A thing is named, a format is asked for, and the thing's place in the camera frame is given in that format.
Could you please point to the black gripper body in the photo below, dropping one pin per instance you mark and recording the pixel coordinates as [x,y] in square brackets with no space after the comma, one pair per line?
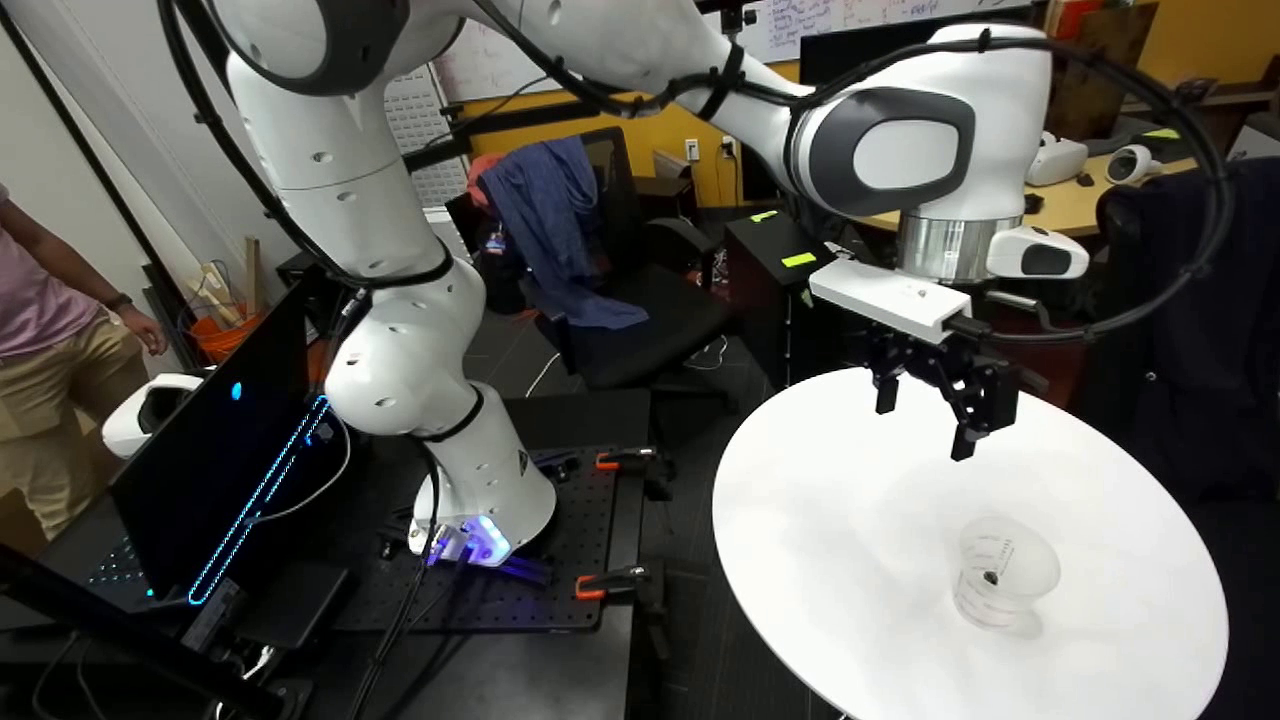
[958,368]

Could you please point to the black chair foreground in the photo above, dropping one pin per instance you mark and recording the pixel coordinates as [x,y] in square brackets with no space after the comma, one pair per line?
[1195,399]

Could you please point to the round wooden desk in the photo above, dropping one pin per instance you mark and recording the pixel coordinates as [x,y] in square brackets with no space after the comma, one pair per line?
[1056,207]

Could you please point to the black computer tower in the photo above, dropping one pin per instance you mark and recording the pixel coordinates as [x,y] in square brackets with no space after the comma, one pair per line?
[781,322]

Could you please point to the blue jacket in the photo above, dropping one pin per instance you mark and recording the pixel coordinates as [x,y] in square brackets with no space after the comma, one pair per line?
[545,196]

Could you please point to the white VR headset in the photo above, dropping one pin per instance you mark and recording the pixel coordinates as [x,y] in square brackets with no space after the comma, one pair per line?
[1056,161]

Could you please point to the black laptop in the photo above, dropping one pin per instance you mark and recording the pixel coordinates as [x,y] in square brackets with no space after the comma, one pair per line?
[251,442]

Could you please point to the black office chair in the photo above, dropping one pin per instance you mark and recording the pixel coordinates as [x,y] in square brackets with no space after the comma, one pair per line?
[648,262]

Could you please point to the orange black clamp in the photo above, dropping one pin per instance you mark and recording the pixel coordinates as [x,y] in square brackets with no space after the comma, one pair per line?
[614,461]
[608,587]

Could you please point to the round white table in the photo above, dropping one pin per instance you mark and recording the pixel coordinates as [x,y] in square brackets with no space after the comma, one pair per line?
[841,537]

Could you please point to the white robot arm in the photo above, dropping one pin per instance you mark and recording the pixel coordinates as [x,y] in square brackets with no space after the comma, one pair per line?
[942,131]

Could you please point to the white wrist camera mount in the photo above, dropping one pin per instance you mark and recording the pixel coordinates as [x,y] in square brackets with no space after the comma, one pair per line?
[899,303]

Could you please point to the orange black clamp near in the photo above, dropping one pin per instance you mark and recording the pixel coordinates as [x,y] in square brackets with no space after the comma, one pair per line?
[608,587]

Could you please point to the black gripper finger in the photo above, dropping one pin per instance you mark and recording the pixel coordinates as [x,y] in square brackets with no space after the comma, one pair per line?
[887,390]
[964,435]

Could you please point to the person in pink shirt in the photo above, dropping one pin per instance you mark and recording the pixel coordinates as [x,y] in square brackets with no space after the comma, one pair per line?
[70,350]

